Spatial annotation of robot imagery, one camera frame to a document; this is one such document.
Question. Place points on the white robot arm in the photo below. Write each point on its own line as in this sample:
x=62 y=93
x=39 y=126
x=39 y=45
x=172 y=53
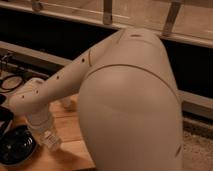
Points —
x=129 y=108

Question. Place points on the black object at left edge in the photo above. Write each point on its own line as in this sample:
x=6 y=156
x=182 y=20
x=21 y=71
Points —
x=6 y=117

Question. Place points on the metal railing frame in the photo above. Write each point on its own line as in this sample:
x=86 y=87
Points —
x=188 y=21

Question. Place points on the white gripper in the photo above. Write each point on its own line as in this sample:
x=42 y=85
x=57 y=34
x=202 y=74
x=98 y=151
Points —
x=40 y=122

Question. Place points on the dark ceramic bowl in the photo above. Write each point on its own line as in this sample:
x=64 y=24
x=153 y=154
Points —
x=16 y=146

